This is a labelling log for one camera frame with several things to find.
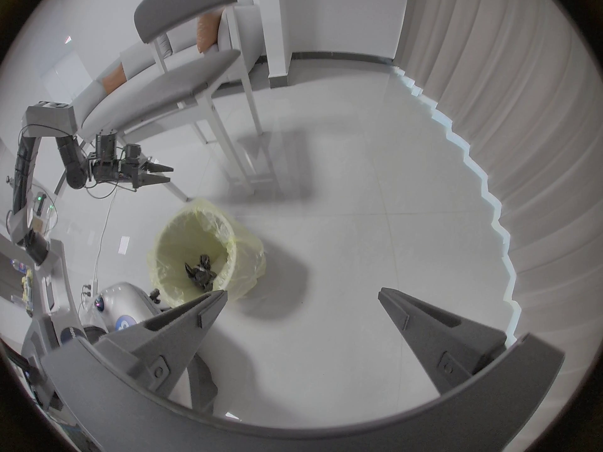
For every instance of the grey cushion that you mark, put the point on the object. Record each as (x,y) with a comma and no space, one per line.
(166,45)
(139,61)

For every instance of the light grey sofa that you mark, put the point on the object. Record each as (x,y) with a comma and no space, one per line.
(245,31)

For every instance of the pale grey curtain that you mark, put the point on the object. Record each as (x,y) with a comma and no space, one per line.
(518,111)

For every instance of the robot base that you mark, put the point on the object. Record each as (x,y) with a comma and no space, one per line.
(127,304)

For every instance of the white trash bin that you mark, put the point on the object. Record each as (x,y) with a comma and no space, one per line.
(172,252)

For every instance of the black plastic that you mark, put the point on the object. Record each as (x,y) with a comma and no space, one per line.
(200,273)

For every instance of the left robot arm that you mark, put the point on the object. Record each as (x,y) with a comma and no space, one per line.
(52,118)

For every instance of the orange cushion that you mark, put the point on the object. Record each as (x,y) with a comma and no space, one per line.
(207,33)
(114,78)

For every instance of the grey padded white chair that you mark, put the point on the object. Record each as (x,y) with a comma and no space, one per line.
(179,83)

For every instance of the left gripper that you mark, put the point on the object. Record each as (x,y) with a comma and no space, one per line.
(127,173)

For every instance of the yellow plastic bag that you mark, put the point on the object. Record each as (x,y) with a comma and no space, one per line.
(249,262)

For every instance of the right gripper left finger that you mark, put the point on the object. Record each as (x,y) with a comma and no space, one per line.
(160,342)

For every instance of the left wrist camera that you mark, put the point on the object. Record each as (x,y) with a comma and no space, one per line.
(132,152)

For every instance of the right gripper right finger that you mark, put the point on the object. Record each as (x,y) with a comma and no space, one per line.
(443,342)

